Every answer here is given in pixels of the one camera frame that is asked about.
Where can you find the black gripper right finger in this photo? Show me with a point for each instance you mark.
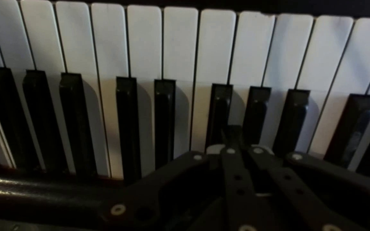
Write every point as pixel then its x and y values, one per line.
pixel 304 187

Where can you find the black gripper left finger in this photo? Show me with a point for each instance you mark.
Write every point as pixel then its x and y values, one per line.
pixel 180 183

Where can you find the black piano key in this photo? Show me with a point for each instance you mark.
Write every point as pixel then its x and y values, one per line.
pixel 256 113

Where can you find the black upright piano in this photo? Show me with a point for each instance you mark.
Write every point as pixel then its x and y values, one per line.
pixel 108 46

